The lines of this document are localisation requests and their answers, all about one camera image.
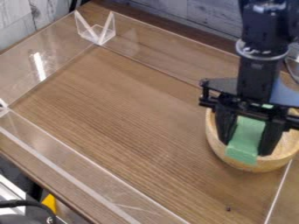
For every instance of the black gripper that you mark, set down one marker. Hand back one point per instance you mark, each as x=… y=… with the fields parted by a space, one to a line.
x=257 y=95

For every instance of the green rectangular block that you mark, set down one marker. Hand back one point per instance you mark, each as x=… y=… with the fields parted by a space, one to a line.
x=241 y=148

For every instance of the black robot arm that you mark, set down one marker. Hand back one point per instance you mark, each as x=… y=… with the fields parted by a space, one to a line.
x=269 y=29

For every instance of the brown wooden bowl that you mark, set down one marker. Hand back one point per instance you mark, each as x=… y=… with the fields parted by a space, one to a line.
x=268 y=160

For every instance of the yellow label plate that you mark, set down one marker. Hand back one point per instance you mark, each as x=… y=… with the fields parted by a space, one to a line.
x=49 y=202

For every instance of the clear acrylic wall enclosure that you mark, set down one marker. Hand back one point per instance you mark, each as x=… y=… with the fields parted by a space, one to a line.
x=100 y=122

